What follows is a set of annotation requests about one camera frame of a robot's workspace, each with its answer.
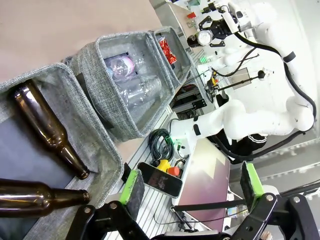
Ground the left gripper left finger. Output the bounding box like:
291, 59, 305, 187
65, 169, 151, 240

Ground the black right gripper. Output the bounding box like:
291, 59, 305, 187
198, 15, 238, 48

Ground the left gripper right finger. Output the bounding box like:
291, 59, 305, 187
224, 161, 320, 240

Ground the black soda can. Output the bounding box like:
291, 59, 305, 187
186, 30, 214, 48

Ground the crushed red soda can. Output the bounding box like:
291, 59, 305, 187
157, 36, 178, 65

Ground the pink label plastic bottle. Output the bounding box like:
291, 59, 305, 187
103, 55, 146, 81

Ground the brown glass beer bottle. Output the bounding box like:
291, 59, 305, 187
13, 79, 91, 181
0, 178, 91, 219

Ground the grey fabric basket Can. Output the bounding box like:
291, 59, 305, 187
149, 26, 192, 86

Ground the grey fabric basket Bottle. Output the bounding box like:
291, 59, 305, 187
0, 62, 125, 240

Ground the grey fabric basket Plastic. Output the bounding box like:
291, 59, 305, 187
66, 31, 176, 143

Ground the black smartphone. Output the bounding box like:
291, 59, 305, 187
137, 161, 184, 199

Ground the person in black striped jacket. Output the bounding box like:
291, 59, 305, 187
223, 132, 269, 159

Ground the yellow red emergency stop button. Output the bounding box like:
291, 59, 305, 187
156, 159, 181, 176

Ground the flat monitor screen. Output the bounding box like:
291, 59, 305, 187
174, 136, 231, 226

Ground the clear crushed plastic bottle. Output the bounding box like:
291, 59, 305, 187
113, 74, 164, 109

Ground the coiled black cable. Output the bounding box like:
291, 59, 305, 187
149, 128, 175, 161

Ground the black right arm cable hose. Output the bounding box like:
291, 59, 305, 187
234, 31, 317, 162

